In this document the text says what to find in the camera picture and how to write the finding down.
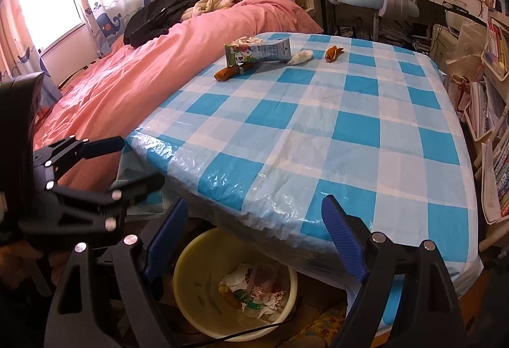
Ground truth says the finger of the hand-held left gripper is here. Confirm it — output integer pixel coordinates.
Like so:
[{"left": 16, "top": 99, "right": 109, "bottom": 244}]
[
  {"left": 44, "top": 173, "right": 165, "bottom": 233},
  {"left": 34, "top": 136, "right": 126, "bottom": 178}
]

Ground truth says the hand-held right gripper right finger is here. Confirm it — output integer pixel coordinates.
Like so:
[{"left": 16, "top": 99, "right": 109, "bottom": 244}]
[{"left": 321, "top": 195, "right": 466, "bottom": 348}]

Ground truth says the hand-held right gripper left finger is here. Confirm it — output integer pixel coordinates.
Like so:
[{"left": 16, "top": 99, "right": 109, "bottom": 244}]
[{"left": 44, "top": 197, "right": 189, "bottom": 348}]

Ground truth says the yellow plastic bucket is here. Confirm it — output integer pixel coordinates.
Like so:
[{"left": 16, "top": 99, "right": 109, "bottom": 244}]
[{"left": 173, "top": 228, "right": 299, "bottom": 343}]

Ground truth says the clear plastic bottle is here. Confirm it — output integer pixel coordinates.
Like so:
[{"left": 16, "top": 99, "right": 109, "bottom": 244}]
[{"left": 242, "top": 266, "right": 280, "bottom": 305}]

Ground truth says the green blue drink carton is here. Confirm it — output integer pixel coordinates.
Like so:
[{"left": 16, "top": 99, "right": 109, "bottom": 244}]
[{"left": 225, "top": 38, "right": 293, "bottom": 67}]

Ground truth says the small plain white tissue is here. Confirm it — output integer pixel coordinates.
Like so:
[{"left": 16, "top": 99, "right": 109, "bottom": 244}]
[{"left": 287, "top": 49, "right": 315, "bottom": 66}]

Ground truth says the person's left hand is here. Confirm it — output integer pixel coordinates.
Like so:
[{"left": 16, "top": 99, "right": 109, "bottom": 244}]
[{"left": 0, "top": 242, "right": 70, "bottom": 281}]

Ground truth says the pink blanket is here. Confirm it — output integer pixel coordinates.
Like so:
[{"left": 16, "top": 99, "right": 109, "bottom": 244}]
[{"left": 32, "top": 0, "right": 324, "bottom": 189}]

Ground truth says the yellow patterned floor mat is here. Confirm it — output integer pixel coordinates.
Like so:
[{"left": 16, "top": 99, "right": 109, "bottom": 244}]
[{"left": 298, "top": 308, "right": 351, "bottom": 348}]

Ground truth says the blue checked plastic tablecloth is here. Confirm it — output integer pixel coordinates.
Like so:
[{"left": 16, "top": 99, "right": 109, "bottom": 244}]
[{"left": 119, "top": 32, "right": 484, "bottom": 329}]

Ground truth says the black jacket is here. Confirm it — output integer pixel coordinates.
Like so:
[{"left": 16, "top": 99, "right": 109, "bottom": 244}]
[{"left": 123, "top": 0, "right": 213, "bottom": 47}]

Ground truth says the stack of books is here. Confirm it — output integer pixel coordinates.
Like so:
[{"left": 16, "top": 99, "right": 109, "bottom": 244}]
[{"left": 481, "top": 141, "right": 509, "bottom": 225}]

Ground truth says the white tote bag red ribbon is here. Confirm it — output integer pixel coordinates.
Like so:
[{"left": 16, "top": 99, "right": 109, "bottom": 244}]
[{"left": 449, "top": 73, "right": 478, "bottom": 122}]

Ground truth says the white storage box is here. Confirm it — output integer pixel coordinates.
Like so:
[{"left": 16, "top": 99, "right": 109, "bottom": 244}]
[{"left": 429, "top": 24, "right": 450, "bottom": 58}]

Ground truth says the white book rack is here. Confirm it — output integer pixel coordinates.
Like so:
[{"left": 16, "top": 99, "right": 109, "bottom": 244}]
[{"left": 463, "top": 0, "right": 509, "bottom": 253}]

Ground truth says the clear plastic bag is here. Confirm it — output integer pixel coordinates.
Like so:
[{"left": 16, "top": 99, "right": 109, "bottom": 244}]
[{"left": 445, "top": 19, "right": 490, "bottom": 74}]

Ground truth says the white printer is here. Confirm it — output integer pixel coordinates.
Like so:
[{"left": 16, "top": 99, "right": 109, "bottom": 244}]
[{"left": 444, "top": 10, "right": 488, "bottom": 38}]

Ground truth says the row of upright books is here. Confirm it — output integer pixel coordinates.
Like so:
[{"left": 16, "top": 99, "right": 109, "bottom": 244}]
[{"left": 487, "top": 19, "right": 509, "bottom": 66}]

